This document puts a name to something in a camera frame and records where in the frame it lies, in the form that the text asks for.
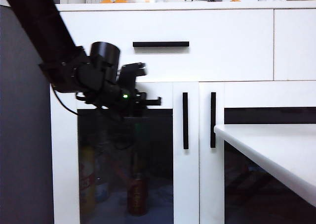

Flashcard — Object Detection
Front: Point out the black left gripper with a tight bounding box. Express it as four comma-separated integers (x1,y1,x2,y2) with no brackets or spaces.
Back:
98,82,162,118

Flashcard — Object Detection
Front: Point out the black door handle bar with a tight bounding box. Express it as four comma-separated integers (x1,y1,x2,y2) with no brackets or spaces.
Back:
210,92,217,149
182,92,189,150

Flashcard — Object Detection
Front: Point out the white glass-pane cabinet door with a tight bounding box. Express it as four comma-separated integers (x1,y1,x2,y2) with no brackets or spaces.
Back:
199,81,316,224
50,82,200,224

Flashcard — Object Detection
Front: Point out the red beverage can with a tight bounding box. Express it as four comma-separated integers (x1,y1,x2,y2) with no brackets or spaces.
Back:
127,173,149,216

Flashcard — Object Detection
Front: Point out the white cabinet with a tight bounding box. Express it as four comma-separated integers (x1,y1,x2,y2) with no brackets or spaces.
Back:
49,1,316,224

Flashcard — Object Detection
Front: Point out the clear pump bottle blue label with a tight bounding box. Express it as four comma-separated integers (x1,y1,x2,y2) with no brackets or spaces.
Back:
95,177,110,202

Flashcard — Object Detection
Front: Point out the yellow detergent bottle green cap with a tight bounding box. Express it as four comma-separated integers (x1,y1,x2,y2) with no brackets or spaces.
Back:
80,147,96,211

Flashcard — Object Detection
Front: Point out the wide white drawer front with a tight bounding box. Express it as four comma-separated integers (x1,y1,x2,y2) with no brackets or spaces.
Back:
55,10,274,83

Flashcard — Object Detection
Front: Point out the narrow white drawer front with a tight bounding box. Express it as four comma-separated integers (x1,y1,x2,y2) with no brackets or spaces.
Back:
274,8,316,81

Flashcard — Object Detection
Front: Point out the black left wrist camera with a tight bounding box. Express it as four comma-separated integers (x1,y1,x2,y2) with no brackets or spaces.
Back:
119,62,148,85

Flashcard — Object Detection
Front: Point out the black drawer handle bar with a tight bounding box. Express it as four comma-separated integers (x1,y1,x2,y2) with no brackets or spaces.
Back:
132,41,190,48

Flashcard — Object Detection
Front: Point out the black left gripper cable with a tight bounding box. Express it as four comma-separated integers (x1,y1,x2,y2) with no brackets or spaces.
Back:
50,84,80,116

